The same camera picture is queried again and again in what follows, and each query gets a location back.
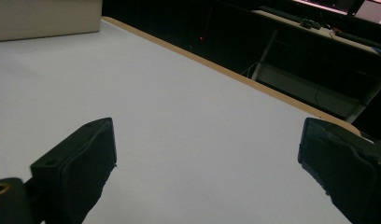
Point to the small red light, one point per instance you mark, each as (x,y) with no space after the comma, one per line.
(201,38)

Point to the wooden desk with grey frame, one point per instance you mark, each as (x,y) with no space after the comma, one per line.
(307,90)

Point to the black keyboard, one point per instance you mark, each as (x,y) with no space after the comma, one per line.
(280,13)

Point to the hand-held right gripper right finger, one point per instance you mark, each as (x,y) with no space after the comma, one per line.
(344,168)

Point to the computer monitor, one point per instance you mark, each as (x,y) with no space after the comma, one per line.
(373,12)

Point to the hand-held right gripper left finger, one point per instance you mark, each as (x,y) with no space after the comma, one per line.
(76,168)

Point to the beige plastic bin grey rim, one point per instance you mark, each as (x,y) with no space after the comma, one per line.
(45,18)

